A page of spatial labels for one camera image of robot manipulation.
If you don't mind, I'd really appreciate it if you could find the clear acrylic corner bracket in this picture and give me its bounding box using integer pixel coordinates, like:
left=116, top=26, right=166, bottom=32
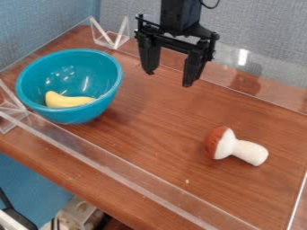
left=88, top=16, right=130, bottom=49

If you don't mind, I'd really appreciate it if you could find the clear acrylic back barrier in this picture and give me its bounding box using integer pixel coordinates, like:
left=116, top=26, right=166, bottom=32
left=88, top=16, right=307, bottom=116

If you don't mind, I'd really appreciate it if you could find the clear acrylic barrier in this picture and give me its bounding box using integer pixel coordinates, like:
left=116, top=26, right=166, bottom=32
left=0, top=80, right=259, bottom=230
left=88, top=16, right=307, bottom=116

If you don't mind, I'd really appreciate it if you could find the brown white toy mushroom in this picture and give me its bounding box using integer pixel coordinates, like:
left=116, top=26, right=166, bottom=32
left=204, top=126, right=269, bottom=166

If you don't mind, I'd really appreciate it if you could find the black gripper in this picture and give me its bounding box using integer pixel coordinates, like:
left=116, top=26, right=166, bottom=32
left=136, top=0, right=219, bottom=87

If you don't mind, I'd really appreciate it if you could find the blue plastic bowl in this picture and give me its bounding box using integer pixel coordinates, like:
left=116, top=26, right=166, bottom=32
left=16, top=49, right=124, bottom=124

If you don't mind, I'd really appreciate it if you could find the clear acrylic front barrier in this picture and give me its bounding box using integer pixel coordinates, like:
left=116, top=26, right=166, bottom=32
left=0, top=80, right=259, bottom=230

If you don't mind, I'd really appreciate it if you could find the yellow toy banana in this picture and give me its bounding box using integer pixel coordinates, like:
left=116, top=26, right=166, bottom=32
left=46, top=91, right=95, bottom=108

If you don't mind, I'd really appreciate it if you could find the white device under table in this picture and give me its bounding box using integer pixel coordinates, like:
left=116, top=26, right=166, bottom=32
left=40, top=197, right=104, bottom=230

